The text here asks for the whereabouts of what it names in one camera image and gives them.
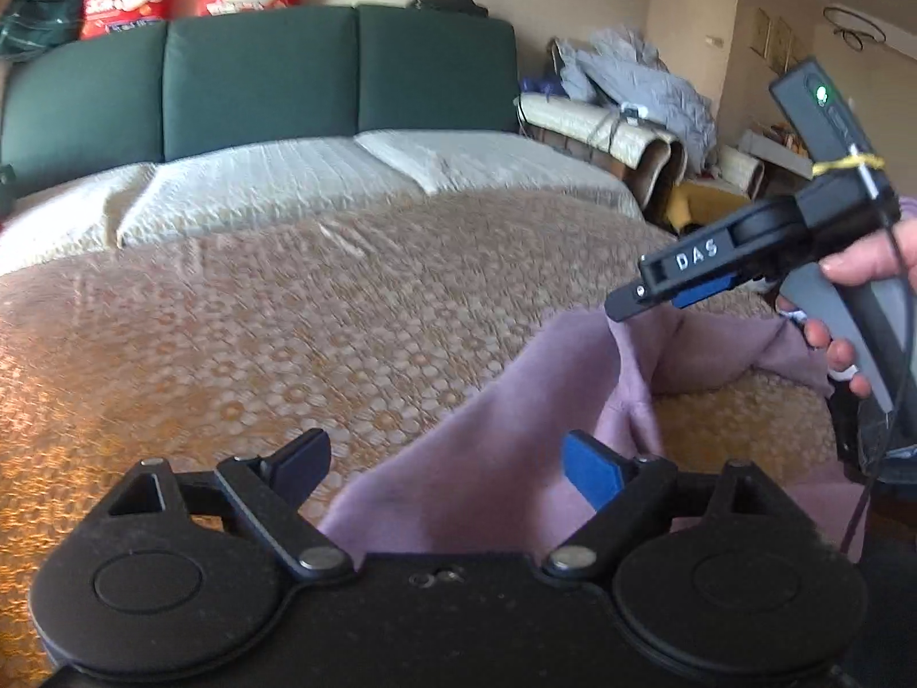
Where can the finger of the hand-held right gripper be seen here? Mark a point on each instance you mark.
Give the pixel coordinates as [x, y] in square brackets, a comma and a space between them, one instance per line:
[688, 263]

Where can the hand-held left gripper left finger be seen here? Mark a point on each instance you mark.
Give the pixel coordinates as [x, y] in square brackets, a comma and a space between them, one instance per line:
[309, 455]

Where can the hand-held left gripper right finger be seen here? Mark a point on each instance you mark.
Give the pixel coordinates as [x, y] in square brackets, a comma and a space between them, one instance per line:
[591, 473]

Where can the purple sweatshirt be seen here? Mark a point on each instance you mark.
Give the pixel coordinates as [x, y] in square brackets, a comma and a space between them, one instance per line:
[501, 459]

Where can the person's right hand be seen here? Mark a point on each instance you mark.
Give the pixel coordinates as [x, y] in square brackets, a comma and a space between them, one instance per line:
[863, 265]

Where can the white table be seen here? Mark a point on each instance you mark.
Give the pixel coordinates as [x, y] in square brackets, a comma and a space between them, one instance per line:
[777, 150]

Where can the chair with cream cover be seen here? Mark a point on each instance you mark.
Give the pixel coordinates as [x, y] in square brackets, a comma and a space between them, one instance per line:
[738, 168]

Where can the floral lace bedspread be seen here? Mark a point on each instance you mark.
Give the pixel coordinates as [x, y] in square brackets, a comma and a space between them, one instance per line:
[286, 337]

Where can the armchair with cream cover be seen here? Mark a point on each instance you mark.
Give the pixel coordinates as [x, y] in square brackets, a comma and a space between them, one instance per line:
[587, 122]

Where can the cream quilted bed cover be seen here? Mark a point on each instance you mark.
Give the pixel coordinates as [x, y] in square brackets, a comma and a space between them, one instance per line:
[251, 186]

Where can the dark fringed object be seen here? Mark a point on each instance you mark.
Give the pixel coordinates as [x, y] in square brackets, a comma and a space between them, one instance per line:
[448, 1]

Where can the green padded headboard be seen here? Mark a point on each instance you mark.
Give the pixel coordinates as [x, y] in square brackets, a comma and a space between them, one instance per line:
[251, 79]

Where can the green plaid cloth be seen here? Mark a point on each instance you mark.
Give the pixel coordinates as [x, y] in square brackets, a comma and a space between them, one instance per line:
[39, 18]

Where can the framed wall picture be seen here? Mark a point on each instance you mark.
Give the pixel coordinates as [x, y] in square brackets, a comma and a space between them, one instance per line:
[760, 32]

